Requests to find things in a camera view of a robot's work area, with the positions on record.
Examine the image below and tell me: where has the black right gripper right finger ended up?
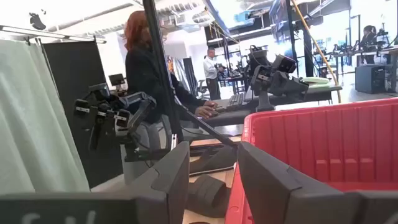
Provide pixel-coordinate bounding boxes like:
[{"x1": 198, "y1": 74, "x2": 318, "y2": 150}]
[{"x1": 238, "y1": 141, "x2": 398, "y2": 224}]

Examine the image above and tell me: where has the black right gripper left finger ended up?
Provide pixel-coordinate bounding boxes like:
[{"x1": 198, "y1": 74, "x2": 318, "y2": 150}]
[{"x1": 0, "y1": 141, "x2": 190, "y2": 224}]

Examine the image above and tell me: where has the black strap slide sandal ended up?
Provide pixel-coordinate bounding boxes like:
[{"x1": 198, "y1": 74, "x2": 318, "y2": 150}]
[
  {"x1": 185, "y1": 174, "x2": 231, "y2": 218},
  {"x1": 188, "y1": 145, "x2": 239, "y2": 177}
]

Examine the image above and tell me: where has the red plastic bin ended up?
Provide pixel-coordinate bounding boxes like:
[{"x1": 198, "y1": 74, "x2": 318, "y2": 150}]
[{"x1": 225, "y1": 98, "x2": 398, "y2": 224}]

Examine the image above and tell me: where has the small black monitor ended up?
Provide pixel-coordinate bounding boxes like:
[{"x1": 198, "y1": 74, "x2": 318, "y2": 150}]
[{"x1": 108, "y1": 73, "x2": 126, "y2": 88}]

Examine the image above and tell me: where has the person at desk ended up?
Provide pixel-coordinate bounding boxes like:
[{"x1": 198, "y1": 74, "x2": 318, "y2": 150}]
[{"x1": 119, "y1": 11, "x2": 220, "y2": 187}]

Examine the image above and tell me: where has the black partition panel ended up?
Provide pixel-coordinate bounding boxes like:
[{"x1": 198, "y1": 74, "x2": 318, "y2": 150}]
[{"x1": 42, "y1": 40, "x2": 125, "y2": 189}]

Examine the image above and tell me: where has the pale green curtain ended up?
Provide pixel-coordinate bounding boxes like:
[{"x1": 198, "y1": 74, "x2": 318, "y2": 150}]
[{"x1": 0, "y1": 39, "x2": 91, "y2": 195}]

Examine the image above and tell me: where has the black keyboard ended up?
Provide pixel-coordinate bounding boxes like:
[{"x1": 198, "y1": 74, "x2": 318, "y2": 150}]
[{"x1": 226, "y1": 92, "x2": 247, "y2": 111}]

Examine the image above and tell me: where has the black desk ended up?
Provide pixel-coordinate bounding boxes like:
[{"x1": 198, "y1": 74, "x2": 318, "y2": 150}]
[{"x1": 203, "y1": 84, "x2": 343, "y2": 128}]

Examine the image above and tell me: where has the standing person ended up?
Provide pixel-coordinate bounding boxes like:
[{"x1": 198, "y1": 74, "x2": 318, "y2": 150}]
[{"x1": 203, "y1": 47, "x2": 225, "y2": 101}]

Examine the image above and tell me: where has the black cabinet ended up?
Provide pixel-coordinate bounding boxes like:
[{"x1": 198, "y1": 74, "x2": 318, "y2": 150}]
[{"x1": 355, "y1": 64, "x2": 387, "y2": 95}]

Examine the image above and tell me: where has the seated person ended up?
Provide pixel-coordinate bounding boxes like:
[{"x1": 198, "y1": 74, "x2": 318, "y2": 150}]
[{"x1": 359, "y1": 24, "x2": 379, "y2": 65}]

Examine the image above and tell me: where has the long workbench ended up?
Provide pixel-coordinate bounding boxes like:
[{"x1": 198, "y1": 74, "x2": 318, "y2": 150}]
[{"x1": 323, "y1": 45, "x2": 398, "y2": 94}]

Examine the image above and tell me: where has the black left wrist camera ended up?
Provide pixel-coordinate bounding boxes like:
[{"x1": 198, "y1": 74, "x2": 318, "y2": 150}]
[{"x1": 88, "y1": 83, "x2": 111, "y2": 101}]

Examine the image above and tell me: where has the black metal frame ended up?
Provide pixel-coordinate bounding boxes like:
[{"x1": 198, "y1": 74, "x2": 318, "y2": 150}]
[{"x1": 142, "y1": 0, "x2": 239, "y2": 162}]

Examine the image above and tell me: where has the white curtain rail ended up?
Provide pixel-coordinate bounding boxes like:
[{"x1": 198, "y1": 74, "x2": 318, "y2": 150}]
[{"x1": 0, "y1": 24, "x2": 108, "y2": 45}]

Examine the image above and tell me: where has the yellow cable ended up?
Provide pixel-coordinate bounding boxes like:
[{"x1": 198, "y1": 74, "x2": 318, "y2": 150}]
[{"x1": 290, "y1": 0, "x2": 342, "y2": 104}]

